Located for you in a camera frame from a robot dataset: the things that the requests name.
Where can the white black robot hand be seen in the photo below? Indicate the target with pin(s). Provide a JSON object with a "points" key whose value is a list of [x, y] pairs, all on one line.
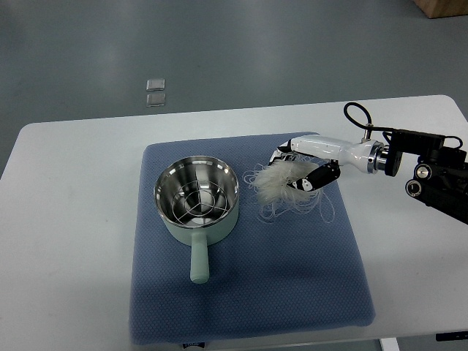
{"points": [[368, 156]]}

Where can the white vermicelli nest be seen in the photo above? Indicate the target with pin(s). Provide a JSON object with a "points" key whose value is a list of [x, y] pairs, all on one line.
{"points": [[275, 192]]}

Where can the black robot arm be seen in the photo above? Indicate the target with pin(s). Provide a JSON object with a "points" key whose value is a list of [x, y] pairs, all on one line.
{"points": [[440, 177]]}

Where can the mint green steel pot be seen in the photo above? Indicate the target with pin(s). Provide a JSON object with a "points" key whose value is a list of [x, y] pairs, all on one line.
{"points": [[181, 172]]}

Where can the blue quilted mat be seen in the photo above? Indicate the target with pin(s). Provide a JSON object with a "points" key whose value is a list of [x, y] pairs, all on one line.
{"points": [[300, 272]]}

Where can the brown cardboard box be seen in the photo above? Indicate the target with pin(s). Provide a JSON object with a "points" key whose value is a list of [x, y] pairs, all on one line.
{"points": [[442, 8]]}

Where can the white table leg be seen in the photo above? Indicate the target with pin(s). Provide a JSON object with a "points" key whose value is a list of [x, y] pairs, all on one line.
{"points": [[389, 344]]}

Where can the lower metal floor plate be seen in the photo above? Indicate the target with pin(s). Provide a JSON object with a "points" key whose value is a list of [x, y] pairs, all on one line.
{"points": [[156, 99]]}

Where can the metal floor plate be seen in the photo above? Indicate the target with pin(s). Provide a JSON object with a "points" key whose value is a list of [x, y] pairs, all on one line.
{"points": [[156, 99], [155, 84]]}

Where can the upper metal floor plate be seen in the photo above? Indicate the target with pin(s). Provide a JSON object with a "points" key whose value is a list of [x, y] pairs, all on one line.
{"points": [[155, 84]]}

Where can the black table control panel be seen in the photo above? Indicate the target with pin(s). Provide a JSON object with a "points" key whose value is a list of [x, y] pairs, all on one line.
{"points": [[194, 344]]}

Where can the wire steaming rack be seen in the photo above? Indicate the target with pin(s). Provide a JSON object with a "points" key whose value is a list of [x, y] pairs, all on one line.
{"points": [[199, 203]]}

